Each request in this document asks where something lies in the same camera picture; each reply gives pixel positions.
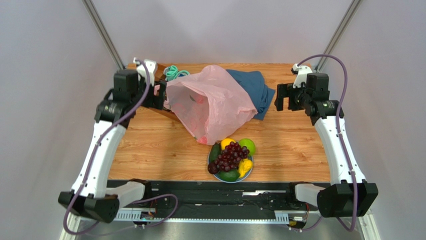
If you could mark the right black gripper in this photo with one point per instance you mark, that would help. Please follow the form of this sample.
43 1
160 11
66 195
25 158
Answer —
287 96

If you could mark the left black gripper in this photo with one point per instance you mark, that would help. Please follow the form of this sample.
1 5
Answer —
157 100

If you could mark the blue cloth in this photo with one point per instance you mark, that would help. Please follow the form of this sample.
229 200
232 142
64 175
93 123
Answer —
254 84

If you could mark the pink plastic bag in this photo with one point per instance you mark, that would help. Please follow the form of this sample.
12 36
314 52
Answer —
210 104

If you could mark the light green fake apple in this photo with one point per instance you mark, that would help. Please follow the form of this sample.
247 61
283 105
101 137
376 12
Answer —
249 144

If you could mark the green fake avocado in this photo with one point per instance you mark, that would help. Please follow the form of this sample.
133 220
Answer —
215 151

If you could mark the yellow fake lemon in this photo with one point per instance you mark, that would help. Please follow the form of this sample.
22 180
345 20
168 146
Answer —
226 142

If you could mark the yellow fake pear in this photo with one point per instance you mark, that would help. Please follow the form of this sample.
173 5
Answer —
244 167

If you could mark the dark red fake fruit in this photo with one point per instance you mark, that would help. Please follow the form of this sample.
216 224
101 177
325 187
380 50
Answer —
212 168

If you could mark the fake purple grapes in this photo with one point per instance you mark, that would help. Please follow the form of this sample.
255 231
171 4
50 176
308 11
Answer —
233 151

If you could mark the blue plate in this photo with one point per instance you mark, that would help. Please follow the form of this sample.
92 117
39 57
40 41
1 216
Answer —
229 164

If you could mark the green fake lime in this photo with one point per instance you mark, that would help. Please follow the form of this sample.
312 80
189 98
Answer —
229 176

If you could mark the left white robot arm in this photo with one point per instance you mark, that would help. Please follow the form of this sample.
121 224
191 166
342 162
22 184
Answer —
89 196

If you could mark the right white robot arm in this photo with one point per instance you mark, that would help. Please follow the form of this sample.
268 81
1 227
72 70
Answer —
349 194

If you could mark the wooden compartment tray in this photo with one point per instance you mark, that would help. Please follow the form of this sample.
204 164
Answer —
165 112

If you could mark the teal white rolled sock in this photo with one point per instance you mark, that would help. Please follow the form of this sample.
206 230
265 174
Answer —
171 73

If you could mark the teal grey rolled sock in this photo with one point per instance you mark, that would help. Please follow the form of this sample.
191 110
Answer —
182 73

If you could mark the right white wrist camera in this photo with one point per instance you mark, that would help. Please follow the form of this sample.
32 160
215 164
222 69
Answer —
301 71

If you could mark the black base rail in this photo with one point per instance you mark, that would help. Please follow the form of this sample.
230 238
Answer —
219 202

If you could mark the left aluminium corner post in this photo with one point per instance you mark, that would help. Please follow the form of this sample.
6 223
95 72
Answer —
98 23

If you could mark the aluminium corner post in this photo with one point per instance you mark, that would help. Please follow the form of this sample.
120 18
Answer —
342 26
98 23

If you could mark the right aluminium corner post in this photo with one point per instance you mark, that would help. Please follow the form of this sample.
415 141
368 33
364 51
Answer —
342 26

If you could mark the aluminium frame rail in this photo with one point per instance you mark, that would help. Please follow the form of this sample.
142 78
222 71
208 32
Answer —
202 202

